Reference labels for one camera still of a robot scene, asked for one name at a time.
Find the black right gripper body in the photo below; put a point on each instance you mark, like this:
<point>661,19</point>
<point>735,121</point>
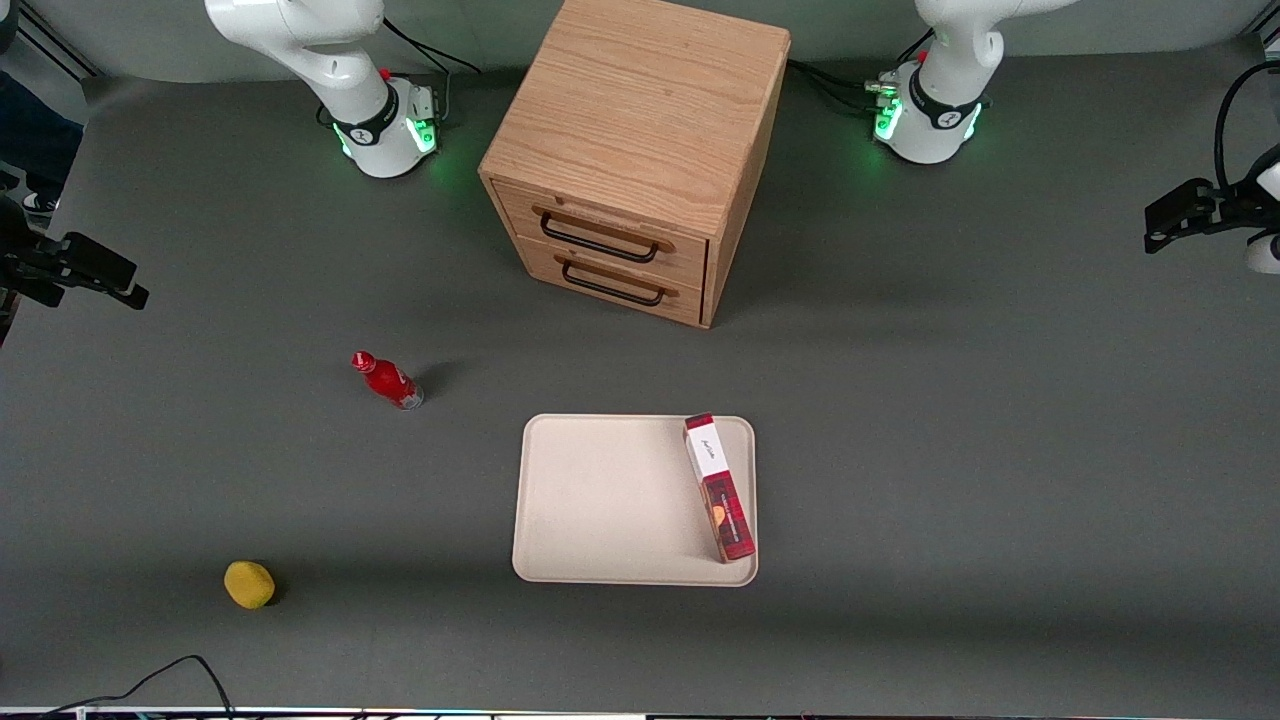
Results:
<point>22,262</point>

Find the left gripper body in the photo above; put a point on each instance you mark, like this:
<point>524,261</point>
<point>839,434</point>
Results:
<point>1232,207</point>

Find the red tartan shortbread cookie box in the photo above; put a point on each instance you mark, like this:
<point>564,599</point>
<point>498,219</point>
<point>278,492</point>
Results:
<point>722,500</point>

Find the cream rectangular plastic tray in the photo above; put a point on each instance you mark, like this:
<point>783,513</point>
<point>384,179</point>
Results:
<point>610,500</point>

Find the black and white sneaker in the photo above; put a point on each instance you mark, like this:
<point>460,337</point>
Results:
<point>40,204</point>

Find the person leg in blue jeans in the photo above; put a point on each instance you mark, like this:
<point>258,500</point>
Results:
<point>30,130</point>

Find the small red bottle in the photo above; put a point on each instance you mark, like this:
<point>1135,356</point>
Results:
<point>390,382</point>

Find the wooden drawer front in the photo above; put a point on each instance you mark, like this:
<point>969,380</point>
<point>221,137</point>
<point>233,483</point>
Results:
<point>520,205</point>
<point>690,305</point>

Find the wooden two-drawer cabinet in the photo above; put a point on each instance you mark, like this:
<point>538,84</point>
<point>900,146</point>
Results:
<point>640,110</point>

